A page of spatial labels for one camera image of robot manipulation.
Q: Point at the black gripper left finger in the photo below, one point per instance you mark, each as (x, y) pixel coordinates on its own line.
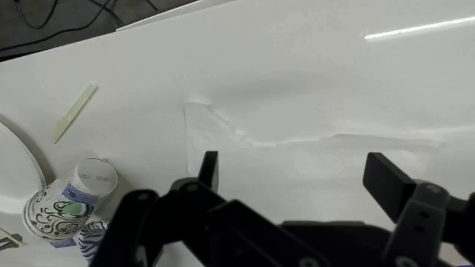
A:
(217, 232)

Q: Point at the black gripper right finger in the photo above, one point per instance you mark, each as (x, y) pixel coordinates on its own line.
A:
(425, 216)

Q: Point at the purple sponge piece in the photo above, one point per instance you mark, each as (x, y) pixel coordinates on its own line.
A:
(63, 244)

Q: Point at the patterned paper cup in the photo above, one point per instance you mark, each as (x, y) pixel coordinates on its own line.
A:
(61, 210)

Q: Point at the cream plastic knife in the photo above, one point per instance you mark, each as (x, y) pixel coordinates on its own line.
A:
(73, 113)

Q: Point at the white paper plate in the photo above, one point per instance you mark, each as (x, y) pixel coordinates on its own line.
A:
(20, 173)

